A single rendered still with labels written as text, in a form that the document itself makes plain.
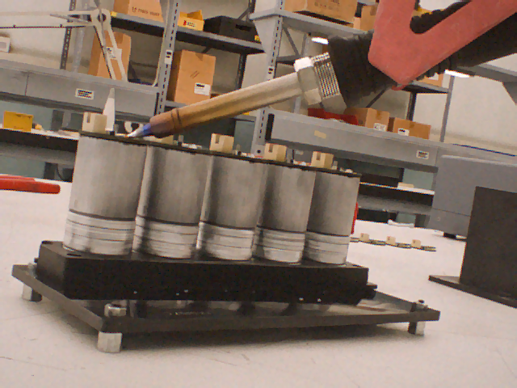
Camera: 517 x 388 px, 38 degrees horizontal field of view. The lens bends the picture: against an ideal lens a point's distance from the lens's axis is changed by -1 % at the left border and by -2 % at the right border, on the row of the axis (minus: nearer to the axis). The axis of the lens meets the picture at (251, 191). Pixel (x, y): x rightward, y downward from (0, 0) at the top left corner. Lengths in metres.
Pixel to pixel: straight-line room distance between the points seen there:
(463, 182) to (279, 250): 0.59
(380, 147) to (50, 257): 2.89
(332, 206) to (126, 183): 0.10
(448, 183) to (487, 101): 5.39
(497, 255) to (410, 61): 0.26
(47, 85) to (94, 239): 2.38
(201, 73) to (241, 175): 4.30
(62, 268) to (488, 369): 0.16
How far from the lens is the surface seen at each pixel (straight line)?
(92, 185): 0.26
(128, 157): 0.26
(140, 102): 2.70
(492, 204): 0.48
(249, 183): 0.29
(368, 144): 3.09
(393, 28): 0.24
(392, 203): 3.26
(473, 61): 0.25
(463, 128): 6.13
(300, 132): 2.93
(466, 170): 0.89
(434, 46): 0.24
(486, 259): 0.48
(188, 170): 0.27
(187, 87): 4.55
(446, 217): 0.90
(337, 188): 0.33
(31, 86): 2.62
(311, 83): 0.25
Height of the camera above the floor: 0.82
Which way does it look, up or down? 3 degrees down
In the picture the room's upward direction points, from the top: 9 degrees clockwise
